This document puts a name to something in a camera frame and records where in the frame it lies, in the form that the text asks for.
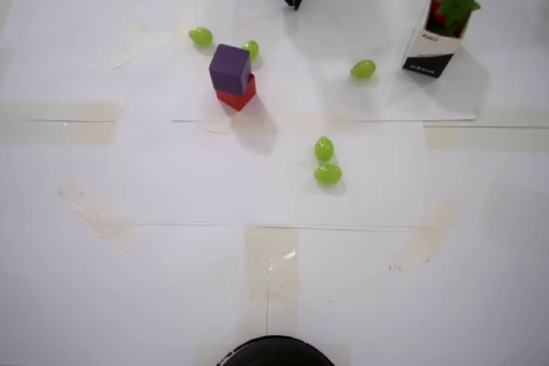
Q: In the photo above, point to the white paper sheet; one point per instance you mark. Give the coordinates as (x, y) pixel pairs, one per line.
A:
(240, 1)

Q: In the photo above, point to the red wooden cube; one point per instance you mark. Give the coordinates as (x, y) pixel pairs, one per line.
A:
(240, 98)

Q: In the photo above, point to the green plastic grape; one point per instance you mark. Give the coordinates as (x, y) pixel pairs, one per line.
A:
(363, 69)
(328, 174)
(251, 49)
(324, 149)
(200, 37)

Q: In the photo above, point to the red strawberry with green leaves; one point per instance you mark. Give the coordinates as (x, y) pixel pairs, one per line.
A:
(460, 4)

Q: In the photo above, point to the purple wooden cube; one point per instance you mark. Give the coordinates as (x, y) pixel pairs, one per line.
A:
(229, 68)

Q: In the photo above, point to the beige masking tape strip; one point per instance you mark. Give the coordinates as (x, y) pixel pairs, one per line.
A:
(128, 46)
(58, 124)
(426, 235)
(257, 263)
(96, 214)
(484, 136)

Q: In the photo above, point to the white and black cardboard box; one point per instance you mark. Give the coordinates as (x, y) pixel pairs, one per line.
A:
(433, 45)

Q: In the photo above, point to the black round dome object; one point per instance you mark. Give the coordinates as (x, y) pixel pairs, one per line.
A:
(274, 355)

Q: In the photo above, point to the red strawberry with stem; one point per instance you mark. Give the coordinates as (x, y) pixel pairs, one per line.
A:
(446, 31)

